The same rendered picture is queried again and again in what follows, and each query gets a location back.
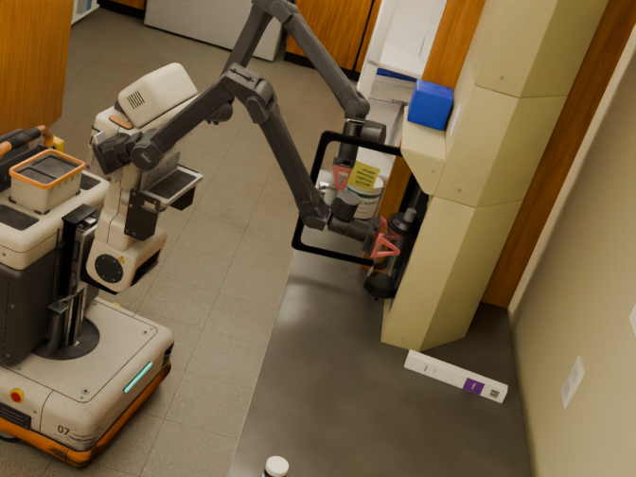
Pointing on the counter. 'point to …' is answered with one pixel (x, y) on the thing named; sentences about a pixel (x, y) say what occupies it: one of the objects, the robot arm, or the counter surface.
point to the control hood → (423, 152)
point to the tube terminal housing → (468, 211)
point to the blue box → (430, 104)
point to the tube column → (533, 44)
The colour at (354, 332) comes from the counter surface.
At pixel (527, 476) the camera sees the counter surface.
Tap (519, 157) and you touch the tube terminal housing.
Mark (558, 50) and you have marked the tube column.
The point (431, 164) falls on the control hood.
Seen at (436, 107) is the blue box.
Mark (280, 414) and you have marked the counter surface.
